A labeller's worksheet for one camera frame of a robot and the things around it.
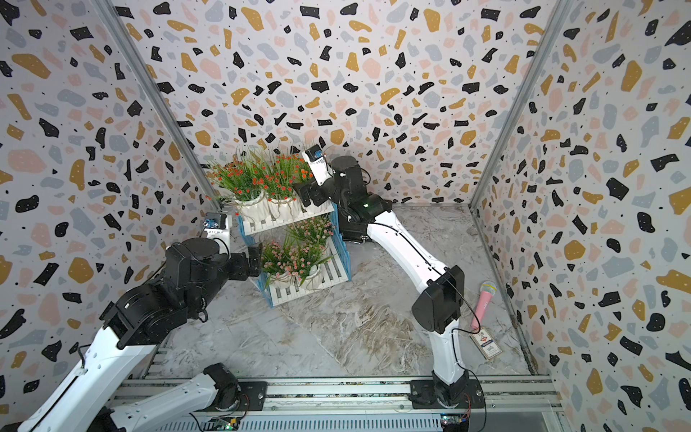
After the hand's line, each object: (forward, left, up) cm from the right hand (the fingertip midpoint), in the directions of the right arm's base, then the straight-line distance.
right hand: (307, 175), depth 74 cm
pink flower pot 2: (-4, +3, -21) cm, 22 cm away
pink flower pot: (-14, +9, -23) cm, 29 cm away
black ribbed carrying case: (+9, -11, -32) cm, 35 cm away
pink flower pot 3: (-13, +3, -23) cm, 27 cm away
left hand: (-22, +12, -3) cm, 25 cm away
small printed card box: (-31, -53, -39) cm, 73 cm away
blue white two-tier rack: (-7, -4, -38) cm, 39 cm away
